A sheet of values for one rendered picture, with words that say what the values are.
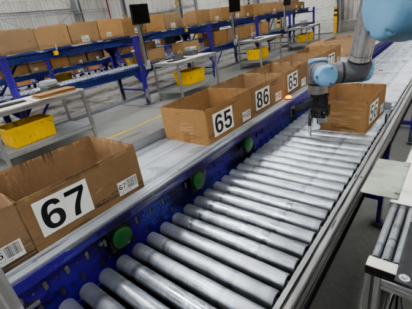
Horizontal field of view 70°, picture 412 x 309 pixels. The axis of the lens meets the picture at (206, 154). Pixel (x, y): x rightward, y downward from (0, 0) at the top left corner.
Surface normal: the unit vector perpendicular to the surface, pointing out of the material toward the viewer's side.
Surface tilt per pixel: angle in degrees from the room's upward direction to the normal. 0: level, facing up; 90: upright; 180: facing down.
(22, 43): 90
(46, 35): 90
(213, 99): 89
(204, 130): 90
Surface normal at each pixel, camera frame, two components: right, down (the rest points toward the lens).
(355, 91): -0.65, 0.39
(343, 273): -0.14, -0.90
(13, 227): 0.78, 0.15
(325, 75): -0.21, 0.43
